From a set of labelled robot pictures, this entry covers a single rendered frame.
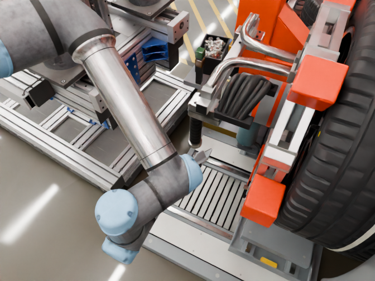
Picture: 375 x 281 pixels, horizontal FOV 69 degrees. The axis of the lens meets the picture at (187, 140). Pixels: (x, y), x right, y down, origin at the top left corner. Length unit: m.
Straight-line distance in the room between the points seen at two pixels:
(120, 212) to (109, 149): 1.08
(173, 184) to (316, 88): 0.31
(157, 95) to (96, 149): 0.51
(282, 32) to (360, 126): 0.77
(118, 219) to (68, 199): 1.24
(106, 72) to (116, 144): 1.04
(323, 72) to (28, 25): 0.51
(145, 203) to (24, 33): 0.36
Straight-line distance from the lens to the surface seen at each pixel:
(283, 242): 1.35
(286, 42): 1.28
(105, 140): 1.61
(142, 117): 0.54
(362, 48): 0.62
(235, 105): 0.63
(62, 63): 1.08
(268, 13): 1.22
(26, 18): 0.58
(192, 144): 0.85
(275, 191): 0.67
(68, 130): 1.72
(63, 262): 1.62
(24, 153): 2.02
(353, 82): 0.57
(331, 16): 0.79
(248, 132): 1.13
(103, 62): 0.56
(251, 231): 1.33
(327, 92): 0.53
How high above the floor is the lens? 1.47
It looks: 55 degrees down
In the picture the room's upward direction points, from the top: straight up
